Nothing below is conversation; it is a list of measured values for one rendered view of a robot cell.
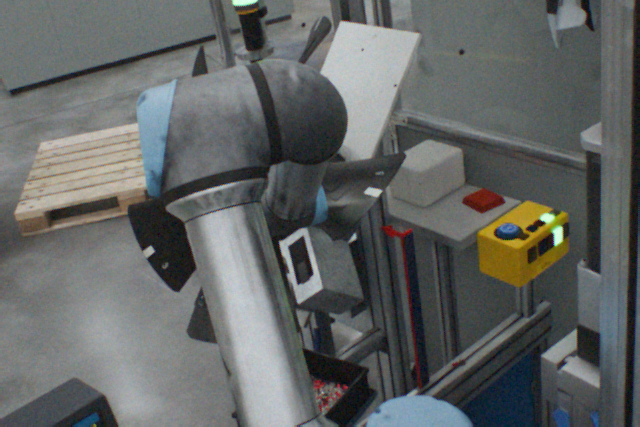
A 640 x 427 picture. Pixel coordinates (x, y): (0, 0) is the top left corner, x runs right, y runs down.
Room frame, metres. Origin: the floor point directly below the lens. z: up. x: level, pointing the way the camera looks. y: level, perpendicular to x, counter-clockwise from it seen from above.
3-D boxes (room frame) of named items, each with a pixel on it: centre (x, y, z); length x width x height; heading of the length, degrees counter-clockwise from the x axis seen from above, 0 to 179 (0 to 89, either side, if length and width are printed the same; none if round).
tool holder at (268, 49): (1.47, 0.08, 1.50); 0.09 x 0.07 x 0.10; 162
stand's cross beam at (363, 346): (1.70, -0.01, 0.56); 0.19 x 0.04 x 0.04; 127
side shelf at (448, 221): (1.88, -0.28, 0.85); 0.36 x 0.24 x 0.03; 37
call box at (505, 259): (1.35, -0.36, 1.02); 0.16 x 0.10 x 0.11; 127
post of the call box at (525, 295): (1.35, -0.36, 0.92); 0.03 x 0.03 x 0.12; 37
